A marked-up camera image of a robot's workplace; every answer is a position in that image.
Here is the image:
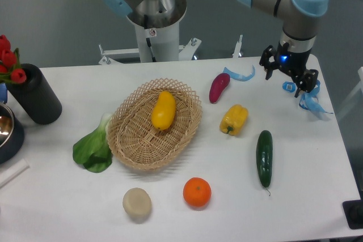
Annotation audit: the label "blue ribbon lanyard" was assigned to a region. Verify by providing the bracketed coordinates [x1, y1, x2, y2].
[299, 79, 334, 117]

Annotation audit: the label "white tube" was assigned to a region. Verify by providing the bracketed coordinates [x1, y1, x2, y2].
[0, 159, 29, 188]

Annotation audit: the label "red artificial tulips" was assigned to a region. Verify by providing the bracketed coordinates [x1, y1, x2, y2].
[1, 35, 27, 84]

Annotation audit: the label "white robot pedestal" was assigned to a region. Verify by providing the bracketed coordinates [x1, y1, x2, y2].
[99, 0, 202, 65]

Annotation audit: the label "green bok choy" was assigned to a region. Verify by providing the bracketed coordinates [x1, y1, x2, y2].
[73, 113, 112, 173]

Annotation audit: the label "purple sweet potato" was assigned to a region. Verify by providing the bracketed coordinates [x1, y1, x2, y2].
[209, 73, 230, 104]

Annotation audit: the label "small blue badge clip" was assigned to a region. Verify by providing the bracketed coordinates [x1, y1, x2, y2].
[282, 82, 296, 93]

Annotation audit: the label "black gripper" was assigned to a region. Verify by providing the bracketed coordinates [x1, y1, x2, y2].
[259, 39, 318, 97]

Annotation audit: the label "dark metal bowl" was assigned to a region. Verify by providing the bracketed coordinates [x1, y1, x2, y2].
[1, 103, 25, 164]

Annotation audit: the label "beige round potato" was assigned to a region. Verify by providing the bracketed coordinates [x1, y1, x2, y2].
[123, 188, 152, 218]

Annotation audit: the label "green cucumber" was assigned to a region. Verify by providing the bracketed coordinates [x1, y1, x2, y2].
[256, 130, 273, 196]

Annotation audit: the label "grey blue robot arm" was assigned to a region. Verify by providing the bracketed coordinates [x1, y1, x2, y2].
[102, 0, 329, 93]

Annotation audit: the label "yellow bell pepper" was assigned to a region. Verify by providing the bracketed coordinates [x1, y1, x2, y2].
[220, 104, 248, 136]

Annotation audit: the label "black cable on pedestal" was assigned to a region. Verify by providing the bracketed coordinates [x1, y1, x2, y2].
[143, 15, 157, 63]

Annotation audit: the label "orange mandarin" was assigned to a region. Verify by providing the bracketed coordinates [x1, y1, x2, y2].
[183, 177, 212, 208]

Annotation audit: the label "black cylindrical vase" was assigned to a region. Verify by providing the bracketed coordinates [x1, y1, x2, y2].
[6, 63, 62, 125]

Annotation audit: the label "black device at table edge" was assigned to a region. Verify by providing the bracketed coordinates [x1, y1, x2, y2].
[343, 199, 363, 230]

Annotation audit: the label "blue curled strap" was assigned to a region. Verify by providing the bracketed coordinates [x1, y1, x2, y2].
[222, 65, 256, 82]

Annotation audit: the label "woven wicker basket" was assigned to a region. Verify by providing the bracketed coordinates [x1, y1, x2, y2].
[107, 78, 202, 171]

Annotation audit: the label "yellow mango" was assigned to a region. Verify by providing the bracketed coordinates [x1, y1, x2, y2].
[151, 91, 176, 130]

